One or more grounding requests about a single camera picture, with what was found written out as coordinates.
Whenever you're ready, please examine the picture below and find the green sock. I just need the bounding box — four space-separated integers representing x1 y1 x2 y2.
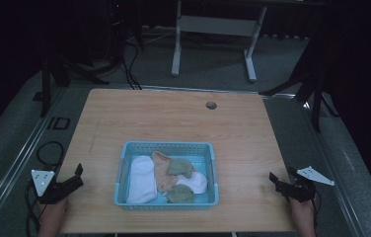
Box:
165 184 195 204
167 158 195 180

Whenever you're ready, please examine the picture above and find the short white sock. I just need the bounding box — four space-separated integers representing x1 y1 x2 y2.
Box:
176 171 209 195

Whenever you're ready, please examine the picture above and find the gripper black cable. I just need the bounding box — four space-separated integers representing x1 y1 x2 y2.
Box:
24 179 43 237
311 189 322 230

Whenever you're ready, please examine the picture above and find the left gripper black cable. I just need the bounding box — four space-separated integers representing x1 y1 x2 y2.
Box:
24 179 43 237

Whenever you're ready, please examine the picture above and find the person's right hand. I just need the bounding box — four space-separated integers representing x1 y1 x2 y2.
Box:
287 197 318 237

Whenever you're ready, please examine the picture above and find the looped black cable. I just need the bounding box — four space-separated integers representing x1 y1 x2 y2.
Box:
36 140 65 168

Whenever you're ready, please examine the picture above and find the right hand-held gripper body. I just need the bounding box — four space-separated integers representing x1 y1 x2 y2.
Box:
275 165 335 203

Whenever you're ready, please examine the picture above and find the blue plastic basket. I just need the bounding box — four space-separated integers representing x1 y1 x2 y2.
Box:
112 140 220 211

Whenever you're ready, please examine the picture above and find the black rectangular floor bracket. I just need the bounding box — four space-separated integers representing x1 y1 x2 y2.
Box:
45 116 72 130

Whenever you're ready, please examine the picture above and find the white desk frame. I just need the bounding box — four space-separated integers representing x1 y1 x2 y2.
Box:
171 0 268 84

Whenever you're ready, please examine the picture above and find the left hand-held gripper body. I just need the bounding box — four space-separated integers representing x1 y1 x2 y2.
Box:
31 169 76 205

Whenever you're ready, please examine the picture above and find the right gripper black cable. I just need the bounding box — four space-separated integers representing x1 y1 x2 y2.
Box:
311 189 322 230

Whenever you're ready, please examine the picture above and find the black floor cable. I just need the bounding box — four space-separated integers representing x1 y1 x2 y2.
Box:
119 40 143 91

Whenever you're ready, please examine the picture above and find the long white sock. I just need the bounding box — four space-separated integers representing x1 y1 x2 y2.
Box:
126 155 159 204

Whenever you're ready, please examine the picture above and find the black tripod stand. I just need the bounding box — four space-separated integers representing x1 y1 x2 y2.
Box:
33 45 111 119
260 62 340 133

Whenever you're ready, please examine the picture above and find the person's left hand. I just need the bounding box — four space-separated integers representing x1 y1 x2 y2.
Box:
37 197 70 237

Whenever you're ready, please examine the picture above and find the metal floor rail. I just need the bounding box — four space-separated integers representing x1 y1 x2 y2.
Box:
300 98 367 237
0 86 70 231

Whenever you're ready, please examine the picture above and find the beige sock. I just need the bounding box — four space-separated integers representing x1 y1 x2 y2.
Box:
151 150 180 194

